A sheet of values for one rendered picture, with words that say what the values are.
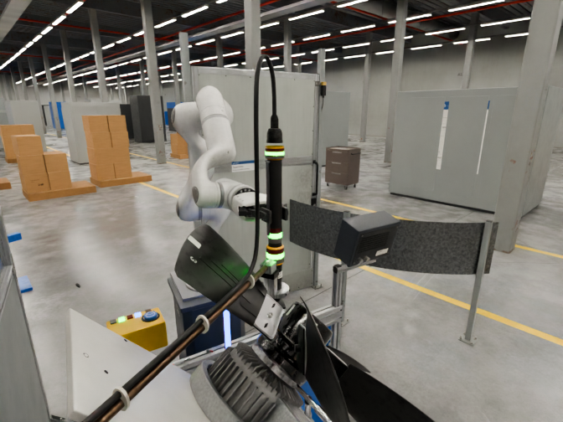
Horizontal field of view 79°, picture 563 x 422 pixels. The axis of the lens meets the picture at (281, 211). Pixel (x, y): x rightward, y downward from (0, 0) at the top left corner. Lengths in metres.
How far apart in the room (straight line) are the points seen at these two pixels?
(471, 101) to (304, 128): 4.25
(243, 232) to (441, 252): 1.53
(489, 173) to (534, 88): 2.25
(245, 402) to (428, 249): 2.12
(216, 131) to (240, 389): 0.71
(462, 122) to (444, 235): 4.33
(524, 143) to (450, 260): 2.38
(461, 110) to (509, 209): 2.47
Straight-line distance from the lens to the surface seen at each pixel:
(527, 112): 4.83
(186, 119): 1.32
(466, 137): 6.82
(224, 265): 0.78
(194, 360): 1.35
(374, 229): 1.50
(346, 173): 7.65
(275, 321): 0.84
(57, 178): 8.34
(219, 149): 1.04
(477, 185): 6.84
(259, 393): 0.79
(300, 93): 2.99
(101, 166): 8.94
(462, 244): 2.77
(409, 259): 2.72
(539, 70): 4.84
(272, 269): 0.81
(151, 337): 1.19
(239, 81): 2.72
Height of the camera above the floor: 1.71
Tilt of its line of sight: 16 degrees down
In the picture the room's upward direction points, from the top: straight up
